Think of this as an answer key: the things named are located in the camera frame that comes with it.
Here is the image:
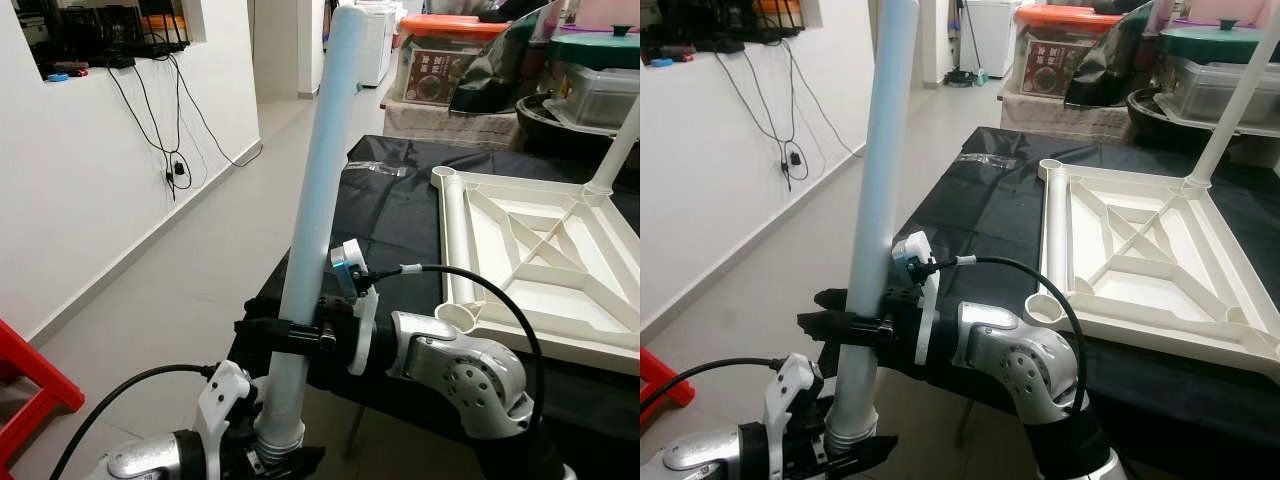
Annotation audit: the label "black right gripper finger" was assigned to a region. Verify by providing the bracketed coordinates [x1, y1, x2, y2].
[235, 316, 337, 355]
[797, 287, 896, 346]

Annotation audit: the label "white plastic children table top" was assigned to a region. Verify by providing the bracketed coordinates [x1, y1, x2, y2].
[1030, 158, 1280, 386]
[430, 165, 641, 376]

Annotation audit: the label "black table cloth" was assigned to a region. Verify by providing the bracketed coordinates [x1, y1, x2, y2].
[815, 125, 1280, 480]
[225, 133, 641, 441]

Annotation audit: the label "red plastic stool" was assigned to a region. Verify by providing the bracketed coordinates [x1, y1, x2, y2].
[640, 345, 696, 409]
[0, 318, 86, 471]

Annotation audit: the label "beige cloth covered bench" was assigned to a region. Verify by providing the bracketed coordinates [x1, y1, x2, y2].
[383, 98, 521, 151]
[998, 92, 1136, 141]

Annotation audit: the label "black floor mop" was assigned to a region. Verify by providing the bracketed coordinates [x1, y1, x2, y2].
[945, 0, 991, 86]

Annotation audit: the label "orange lid storage box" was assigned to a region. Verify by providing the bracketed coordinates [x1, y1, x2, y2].
[395, 12, 511, 106]
[1012, 3, 1126, 99]

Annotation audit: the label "white cabinet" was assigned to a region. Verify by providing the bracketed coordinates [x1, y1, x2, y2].
[355, 0, 406, 89]
[965, 0, 1021, 79]

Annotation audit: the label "black glossy bag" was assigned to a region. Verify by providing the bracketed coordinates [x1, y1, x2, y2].
[450, 5, 576, 116]
[1065, 0, 1176, 109]

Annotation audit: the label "black network devices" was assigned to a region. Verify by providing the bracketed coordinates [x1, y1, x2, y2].
[15, 0, 193, 83]
[640, 0, 811, 66]

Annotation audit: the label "clear plastic storage box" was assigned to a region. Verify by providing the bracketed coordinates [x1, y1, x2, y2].
[1165, 55, 1280, 126]
[550, 65, 641, 131]

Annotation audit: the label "dark green round lid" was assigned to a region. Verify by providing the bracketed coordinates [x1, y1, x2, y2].
[548, 25, 641, 71]
[1160, 18, 1271, 66]

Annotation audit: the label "pink storage box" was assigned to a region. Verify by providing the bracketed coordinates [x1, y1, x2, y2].
[580, 0, 641, 31]
[1170, 0, 1266, 29]

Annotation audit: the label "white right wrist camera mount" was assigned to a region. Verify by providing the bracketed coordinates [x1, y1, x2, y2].
[890, 230, 943, 366]
[328, 238, 383, 379]

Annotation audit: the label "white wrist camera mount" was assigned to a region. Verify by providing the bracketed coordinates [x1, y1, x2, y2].
[328, 238, 383, 379]
[195, 360, 256, 480]
[890, 230, 943, 366]
[762, 352, 826, 480]

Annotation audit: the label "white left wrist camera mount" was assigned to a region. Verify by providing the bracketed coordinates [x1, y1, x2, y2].
[195, 360, 256, 480]
[762, 352, 826, 480]

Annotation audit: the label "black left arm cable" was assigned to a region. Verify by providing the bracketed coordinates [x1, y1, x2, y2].
[48, 362, 219, 480]
[640, 355, 791, 416]

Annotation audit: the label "black wall cables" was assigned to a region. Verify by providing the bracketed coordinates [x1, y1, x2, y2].
[105, 55, 266, 201]
[715, 45, 866, 191]

